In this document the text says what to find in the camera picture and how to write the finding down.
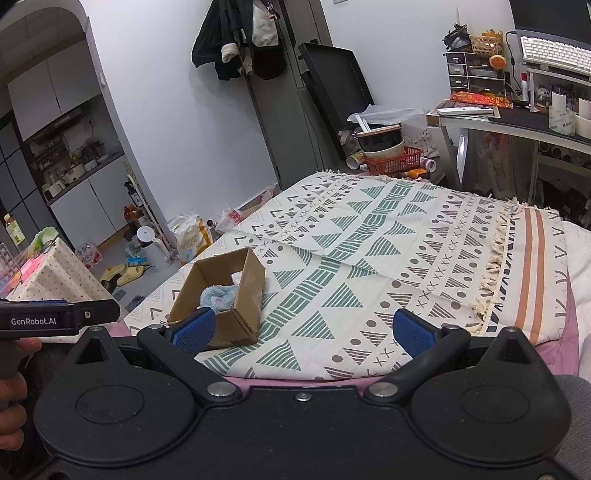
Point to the brown cardboard box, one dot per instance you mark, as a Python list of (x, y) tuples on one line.
[(247, 300)]

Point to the yellow slippers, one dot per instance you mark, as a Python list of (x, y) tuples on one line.
[(122, 275)]

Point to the black monitor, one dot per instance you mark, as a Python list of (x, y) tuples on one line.
[(549, 16)]

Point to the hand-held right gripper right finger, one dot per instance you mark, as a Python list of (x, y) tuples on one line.
[(413, 333)]

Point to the grey and pink plush toy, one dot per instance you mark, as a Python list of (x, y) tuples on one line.
[(219, 297)]

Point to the pink bed sheet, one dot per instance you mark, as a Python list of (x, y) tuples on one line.
[(561, 353)]

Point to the patterned fringed blanket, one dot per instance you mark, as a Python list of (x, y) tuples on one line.
[(369, 240)]

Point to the red plastic basket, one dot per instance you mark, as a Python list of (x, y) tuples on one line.
[(395, 161)]

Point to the yellow drink bottle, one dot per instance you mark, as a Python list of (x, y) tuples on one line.
[(14, 230)]

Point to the white and red plastic bag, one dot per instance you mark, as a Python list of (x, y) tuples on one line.
[(231, 220)]

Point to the white keyboard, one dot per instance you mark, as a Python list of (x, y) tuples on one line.
[(554, 53)]

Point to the white lower cabinet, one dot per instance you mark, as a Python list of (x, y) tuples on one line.
[(97, 198)]

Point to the person's left hand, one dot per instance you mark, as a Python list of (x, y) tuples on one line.
[(14, 410)]

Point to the white desk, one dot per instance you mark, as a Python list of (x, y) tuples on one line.
[(517, 122)]

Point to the grey cloth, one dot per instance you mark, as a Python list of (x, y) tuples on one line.
[(575, 424)]

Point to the orange striped blanket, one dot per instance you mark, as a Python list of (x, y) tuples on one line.
[(535, 277)]

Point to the hanging dark clothes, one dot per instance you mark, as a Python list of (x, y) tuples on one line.
[(231, 41)]

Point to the clear plastic bag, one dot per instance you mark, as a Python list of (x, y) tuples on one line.
[(383, 114)]

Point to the grey drawer organizer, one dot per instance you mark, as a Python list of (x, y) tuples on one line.
[(468, 71)]

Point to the white duvet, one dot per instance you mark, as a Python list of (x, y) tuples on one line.
[(579, 263)]

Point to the white kettle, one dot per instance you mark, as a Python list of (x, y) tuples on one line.
[(150, 249)]

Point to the woven yellow basket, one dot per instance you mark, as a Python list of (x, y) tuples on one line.
[(487, 44)]

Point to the red patterned packet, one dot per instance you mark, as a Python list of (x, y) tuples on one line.
[(480, 99)]

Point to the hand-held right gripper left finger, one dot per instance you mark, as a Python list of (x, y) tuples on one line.
[(194, 330)]

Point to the orange round plush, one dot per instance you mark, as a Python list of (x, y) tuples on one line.
[(497, 62)]

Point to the stacked brown and white bowls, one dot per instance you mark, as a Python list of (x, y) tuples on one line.
[(381, 141)]

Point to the black flat panel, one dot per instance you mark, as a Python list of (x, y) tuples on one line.
[(334, 87)]

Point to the polka dot tablecloth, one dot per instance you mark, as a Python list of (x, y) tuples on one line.
[(60, 272)]

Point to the white and yellow plastic bag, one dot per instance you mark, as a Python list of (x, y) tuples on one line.
[(191, 240)]

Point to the white upper cabinet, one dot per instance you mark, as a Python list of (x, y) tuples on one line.
[(51, 87)]

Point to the silver monitor riser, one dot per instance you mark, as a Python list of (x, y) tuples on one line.
[(554, 81)]

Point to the white cabinet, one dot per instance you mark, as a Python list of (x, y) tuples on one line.
[(97, 198), (51, 87)]

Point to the grey door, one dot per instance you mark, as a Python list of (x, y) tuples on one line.
[(281, 120)]

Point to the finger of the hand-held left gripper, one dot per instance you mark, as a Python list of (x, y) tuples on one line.
[(97, 311)]

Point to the metal can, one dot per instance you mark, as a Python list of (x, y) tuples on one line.
[(355, 160)]

